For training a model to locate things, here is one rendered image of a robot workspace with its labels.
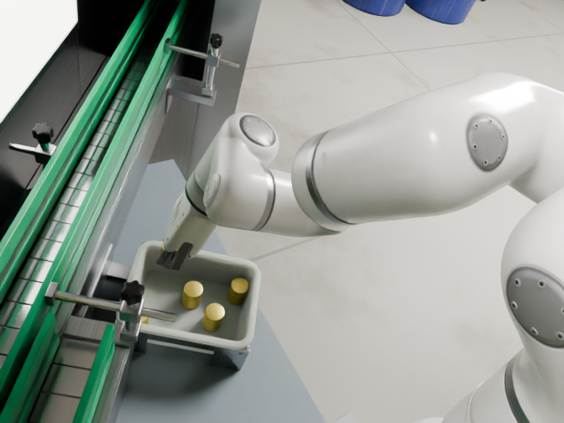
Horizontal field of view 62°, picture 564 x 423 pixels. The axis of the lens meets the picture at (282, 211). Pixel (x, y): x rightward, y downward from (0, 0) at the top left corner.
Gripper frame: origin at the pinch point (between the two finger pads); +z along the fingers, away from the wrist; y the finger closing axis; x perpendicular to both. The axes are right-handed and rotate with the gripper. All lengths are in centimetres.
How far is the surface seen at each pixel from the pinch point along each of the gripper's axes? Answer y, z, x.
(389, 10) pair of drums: -325, 56, 126
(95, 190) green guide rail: -4.8, -0.4, -14.1
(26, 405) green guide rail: 26.1, 4.0, -11.2
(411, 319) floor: -54, 64, 115
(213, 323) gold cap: 5.4, 8.8, 12.1
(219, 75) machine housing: -70, 14, 3
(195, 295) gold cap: 1.5, 8.8, 7.8
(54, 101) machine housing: -36.0, 15.9, -29.3
